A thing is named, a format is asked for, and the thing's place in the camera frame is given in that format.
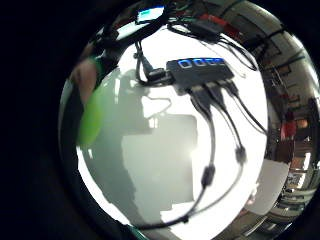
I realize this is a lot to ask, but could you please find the thick black cable with ferrite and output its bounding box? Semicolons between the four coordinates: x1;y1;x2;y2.
132;85;217;232

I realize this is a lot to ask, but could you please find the black power adapter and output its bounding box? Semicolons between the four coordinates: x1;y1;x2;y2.
186;18;229;44

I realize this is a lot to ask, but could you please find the the person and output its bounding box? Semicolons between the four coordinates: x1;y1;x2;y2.
61;49;113;148

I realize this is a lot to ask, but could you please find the long thin black cable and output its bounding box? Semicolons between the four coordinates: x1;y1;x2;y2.
218;35;259;72

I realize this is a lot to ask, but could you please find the thin black cable with ferrite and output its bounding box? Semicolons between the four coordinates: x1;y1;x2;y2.
181;81;248;222

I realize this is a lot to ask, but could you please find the plain black hub cable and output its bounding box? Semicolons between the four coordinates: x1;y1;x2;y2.
221;79;269;136

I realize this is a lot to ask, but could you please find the black hub with blue lights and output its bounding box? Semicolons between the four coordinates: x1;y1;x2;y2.
165;57;236;96

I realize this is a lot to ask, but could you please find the black plug with looped cable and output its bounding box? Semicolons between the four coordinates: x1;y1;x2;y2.
134;41;175;87

